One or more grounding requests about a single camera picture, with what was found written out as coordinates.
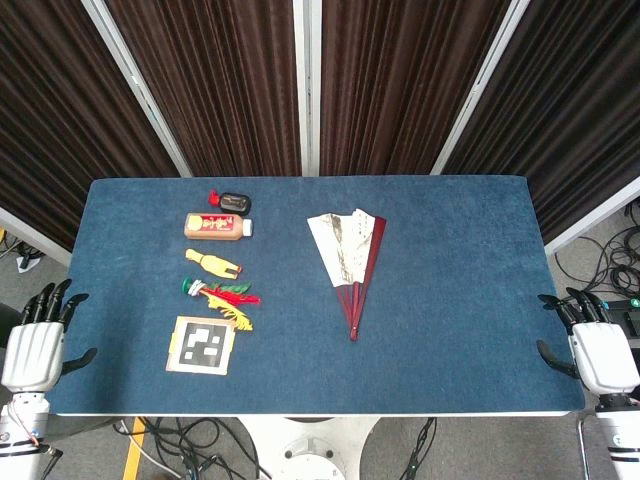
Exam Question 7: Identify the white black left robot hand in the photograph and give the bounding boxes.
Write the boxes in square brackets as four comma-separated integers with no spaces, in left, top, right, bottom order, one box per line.
[1,278,99,394]

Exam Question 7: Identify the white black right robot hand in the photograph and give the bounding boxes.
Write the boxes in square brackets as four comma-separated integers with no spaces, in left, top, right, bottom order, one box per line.
[535,286,640,396]

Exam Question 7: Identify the paper folding fan red ribs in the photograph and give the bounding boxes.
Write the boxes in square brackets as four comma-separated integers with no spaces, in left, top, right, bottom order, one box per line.
[306,208,388,343]

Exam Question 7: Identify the black foot pedal board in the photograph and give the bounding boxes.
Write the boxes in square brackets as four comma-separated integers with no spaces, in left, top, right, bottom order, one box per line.
[599,297,640,351]

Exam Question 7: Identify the blue felt table mat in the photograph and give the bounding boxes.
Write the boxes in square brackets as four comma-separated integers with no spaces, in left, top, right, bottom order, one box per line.
[47,175,586,417]

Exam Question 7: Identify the black white marker tag board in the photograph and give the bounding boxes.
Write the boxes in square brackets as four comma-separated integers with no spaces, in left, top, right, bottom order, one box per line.
[165,314,237,377]

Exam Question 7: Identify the feather shuttlecock green base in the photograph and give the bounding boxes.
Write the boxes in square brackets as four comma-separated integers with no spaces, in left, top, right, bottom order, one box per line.
[180,276,262,332]

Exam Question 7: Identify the yellow rubber chicken toy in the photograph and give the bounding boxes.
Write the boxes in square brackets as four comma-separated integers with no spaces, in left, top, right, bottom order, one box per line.
[184,248,245,279]

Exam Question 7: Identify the brown bottle red label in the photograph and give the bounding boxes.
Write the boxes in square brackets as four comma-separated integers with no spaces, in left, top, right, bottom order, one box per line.
[183,211,255,242]

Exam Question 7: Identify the brown pleated partition panel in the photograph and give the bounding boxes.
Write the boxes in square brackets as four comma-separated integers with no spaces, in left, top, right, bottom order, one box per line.
[82,0,309,179]
[307,0,531,177]
[432,0,640,256]
[0,0,194,266]

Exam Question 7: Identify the black ink bottle red cap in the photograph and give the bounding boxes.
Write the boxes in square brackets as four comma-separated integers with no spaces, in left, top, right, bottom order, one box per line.
[207,188,253,215]

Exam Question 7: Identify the black floor cable tangle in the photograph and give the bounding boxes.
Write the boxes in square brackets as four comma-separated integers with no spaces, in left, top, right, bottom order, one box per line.
[554,199,640,301]
[112,415,274,480]

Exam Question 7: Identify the black cable with green light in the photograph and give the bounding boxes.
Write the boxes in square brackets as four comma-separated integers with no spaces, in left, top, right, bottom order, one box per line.
[397,415,437,480]

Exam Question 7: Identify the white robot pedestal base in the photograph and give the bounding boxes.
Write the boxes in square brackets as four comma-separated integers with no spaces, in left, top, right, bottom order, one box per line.
[239,415,386,480]

